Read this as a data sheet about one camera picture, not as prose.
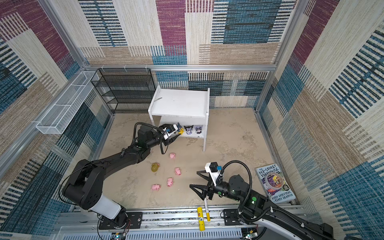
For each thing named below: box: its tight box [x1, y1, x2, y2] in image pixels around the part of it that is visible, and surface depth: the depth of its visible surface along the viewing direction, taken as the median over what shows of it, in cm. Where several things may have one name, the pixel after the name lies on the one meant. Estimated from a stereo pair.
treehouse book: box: [255, 163, 296, 204], surface depth 83 cm
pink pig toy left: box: [150, 184, 161, 192], surface depth 84 cm
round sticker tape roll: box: [265, 172, 285, 190], surface depth 85 cm
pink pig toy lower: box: [167, 177, 174, 187], surface depth 85 cm
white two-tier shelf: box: [148, 85, 211, 152], surface depth 81 cm
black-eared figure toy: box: [183, 125, 194, 135], surface depth 85 cm
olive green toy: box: [151, 162, 161, 173], surface depth 91 cm
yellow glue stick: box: [197, 207, 205, 232], surface depth 74 cm
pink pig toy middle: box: [175, 167, 182, 176], surface depth 89 cm
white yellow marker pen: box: [204, 196, 211, 222], surface depth 77 cm
